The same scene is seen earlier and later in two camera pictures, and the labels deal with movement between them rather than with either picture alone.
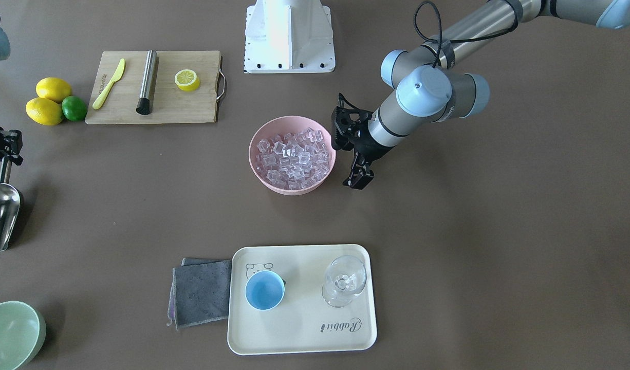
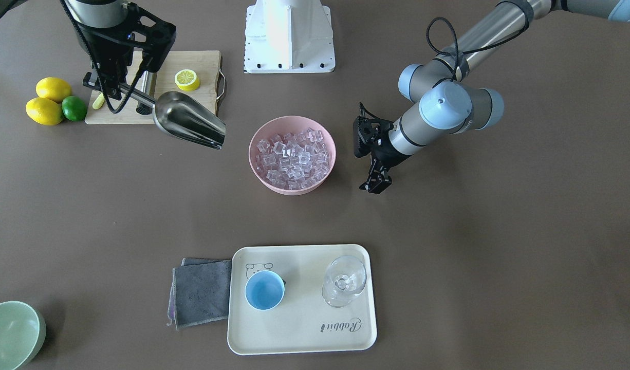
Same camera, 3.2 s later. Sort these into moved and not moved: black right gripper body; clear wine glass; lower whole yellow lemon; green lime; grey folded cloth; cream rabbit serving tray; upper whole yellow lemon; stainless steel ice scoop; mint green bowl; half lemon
Moved: stainless steel ice scoop; black right gripper body
Not moved: lower whole yellow lemon; green lime; half lemon; clear wine glass; grey folded cloth; cream rabbit serving tray; upper whole yellow lemon; mint green bowl
